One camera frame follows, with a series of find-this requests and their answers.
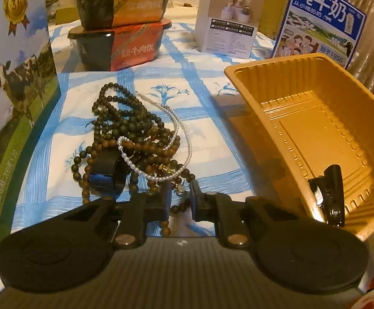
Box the black and orange food bowl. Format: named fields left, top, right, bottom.
left=66, top=0, right=179, bottom=30

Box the large cow print milk box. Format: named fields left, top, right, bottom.
left=0, top=0, right=62, bottom=232

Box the black and red food bowl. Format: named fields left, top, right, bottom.
left=67, top=19, right=172, bottom=72

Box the white pearl necklace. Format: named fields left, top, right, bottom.
left=116, top=92, right=194, bottom=182

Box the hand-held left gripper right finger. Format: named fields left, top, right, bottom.
left=190, top=180, right=298, bottom=249

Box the gold plastic tray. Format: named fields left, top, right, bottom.
left=224, top=55, right=374, bottom=242

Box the blue and white tablecloth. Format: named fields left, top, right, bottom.
left=0, top=19, right=374, bottom=300

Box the brown bead necklace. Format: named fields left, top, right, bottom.
left=70, top=121, right=197, bottom=239

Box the brown cardboard box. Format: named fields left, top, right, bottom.
left=254, top=0, right=331, bottom=40

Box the blue milk carton box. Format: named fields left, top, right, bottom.
left=271, top=0, right=367, bottom=70

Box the small white product box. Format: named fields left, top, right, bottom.
left=193, top=0, right=266, bottom=60

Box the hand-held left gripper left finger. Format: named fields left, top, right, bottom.
left=65, top=182, right=172, bottom=249

